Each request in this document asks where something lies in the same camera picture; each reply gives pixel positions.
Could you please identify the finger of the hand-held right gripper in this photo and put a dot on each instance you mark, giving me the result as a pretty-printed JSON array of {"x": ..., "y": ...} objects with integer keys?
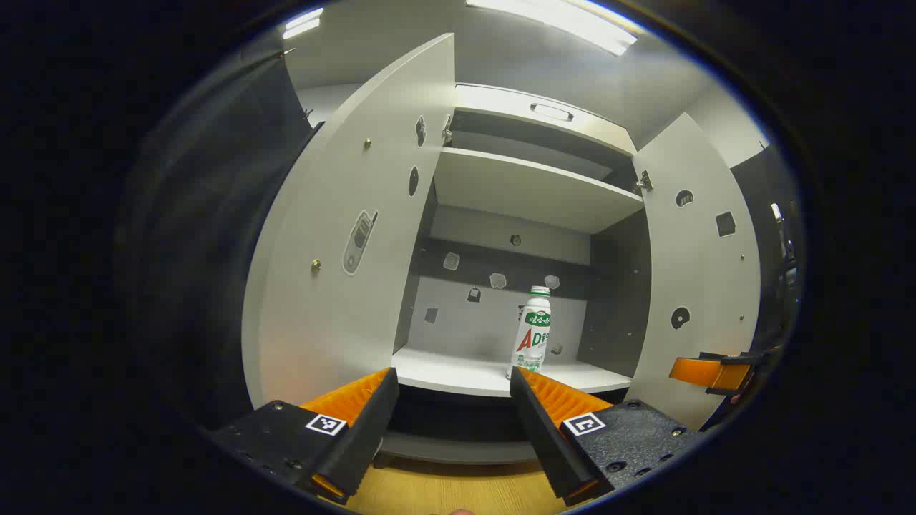
[{"x": 705, "y": 372}]

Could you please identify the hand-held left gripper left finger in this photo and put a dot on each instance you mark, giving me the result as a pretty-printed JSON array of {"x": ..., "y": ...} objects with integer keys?
[{"x": 365, "y": 436}]

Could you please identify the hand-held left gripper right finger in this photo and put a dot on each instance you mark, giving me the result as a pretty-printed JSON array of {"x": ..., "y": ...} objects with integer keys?
[{"x": 544, "y": 436}]

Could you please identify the grey cabinet door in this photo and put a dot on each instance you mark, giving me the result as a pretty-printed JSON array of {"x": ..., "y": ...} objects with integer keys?
[
  {"x": 705, "y": 272},
  {"x": 343, "y": 307}
]

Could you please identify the white bottle with green label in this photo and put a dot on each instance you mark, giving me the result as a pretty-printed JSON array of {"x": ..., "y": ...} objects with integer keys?
[{"x": 533, "y": 329}]

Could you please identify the black backdrop cloth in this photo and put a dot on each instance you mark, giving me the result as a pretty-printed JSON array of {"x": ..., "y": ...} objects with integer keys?
[{"x": 229, "y": 200}]

